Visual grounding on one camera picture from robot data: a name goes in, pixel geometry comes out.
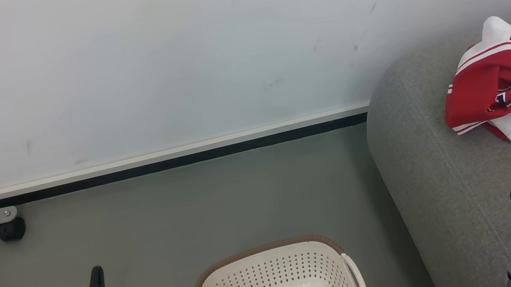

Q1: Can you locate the cream perforated laundry basket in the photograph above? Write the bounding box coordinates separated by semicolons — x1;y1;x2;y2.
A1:
179;226;369;287

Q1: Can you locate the grey fabric sofa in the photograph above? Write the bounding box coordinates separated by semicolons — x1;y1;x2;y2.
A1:
351;21;511;287

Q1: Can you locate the black caster wheel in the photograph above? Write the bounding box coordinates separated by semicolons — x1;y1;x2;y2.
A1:
0;216;29;244

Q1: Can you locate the white and black baseboard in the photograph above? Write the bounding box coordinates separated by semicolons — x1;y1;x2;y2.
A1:
0;102;377;208

